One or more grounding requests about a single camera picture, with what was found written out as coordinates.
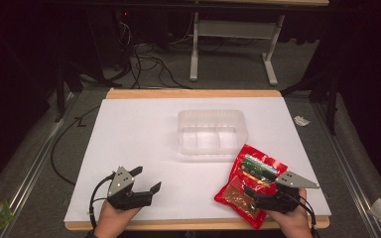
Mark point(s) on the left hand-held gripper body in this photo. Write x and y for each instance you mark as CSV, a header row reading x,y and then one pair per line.
x,y
121,185

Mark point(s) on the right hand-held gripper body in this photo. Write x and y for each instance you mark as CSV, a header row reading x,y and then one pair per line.
x,y
282,200

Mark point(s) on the red snack packet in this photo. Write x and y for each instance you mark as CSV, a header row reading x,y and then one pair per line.
x,y
241,198

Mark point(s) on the person's right hand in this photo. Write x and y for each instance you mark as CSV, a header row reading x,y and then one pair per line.
x,y
292,223

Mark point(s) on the person's left hand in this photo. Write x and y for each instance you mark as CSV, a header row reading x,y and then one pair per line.
x,y
112,219

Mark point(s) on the white table sheet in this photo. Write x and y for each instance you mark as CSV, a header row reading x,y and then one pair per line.
x,y
139,139

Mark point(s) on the crumpled white paper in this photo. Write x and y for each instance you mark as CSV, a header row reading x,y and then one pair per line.
x,y
301,121

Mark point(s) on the clear plastic container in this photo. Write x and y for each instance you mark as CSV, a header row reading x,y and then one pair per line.
x,y
211,132

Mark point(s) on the wooden table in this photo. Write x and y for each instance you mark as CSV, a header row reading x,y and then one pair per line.
x,y
191,93

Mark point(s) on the black metal stand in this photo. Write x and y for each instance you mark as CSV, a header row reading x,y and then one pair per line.
x,y
61,89
330,99

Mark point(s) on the metal floor rail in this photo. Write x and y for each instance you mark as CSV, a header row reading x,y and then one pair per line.
x,y
36,158
347,165

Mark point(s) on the white metal desk frame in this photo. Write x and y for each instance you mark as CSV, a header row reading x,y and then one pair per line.
x,y
233,29

